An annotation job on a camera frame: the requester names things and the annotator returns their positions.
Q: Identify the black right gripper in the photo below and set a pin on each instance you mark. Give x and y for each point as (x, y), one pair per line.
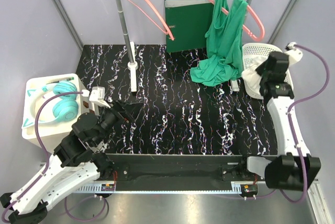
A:
(260, 68)

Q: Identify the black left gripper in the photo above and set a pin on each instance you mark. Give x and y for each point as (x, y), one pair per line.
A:
(126, 113)

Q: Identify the white tank top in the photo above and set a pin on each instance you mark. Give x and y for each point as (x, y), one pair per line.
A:
(250, 77)

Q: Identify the green tank top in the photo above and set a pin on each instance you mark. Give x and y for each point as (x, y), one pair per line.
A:
(224, 57)

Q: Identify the pink plastic hanger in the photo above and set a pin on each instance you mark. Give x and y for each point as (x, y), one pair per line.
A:
(225, 11)

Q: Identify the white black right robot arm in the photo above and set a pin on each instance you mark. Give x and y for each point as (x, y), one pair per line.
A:
(294, 168)

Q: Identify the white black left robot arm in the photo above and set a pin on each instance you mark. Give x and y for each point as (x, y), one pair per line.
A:
(75, 162)

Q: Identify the white perforated plastic basket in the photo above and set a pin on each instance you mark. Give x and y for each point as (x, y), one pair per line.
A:
(255, 54)

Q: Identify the white clothes rack foot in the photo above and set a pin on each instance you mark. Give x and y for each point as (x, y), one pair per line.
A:
(234, 85)

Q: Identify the teal cat ear headphones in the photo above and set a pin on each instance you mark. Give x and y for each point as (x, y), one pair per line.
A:
(63, 108)

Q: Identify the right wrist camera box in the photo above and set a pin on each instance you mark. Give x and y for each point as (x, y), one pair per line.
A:
(294, 53)

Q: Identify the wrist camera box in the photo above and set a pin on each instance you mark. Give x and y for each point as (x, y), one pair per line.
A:
(96, 96)
(294, 53)

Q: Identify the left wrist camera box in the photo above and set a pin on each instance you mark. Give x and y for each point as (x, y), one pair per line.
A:
(96, 96)

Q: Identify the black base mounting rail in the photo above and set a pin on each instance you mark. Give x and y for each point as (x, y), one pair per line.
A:
(177, 173)

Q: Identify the green ring binder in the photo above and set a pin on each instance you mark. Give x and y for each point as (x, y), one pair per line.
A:
(188, 21)

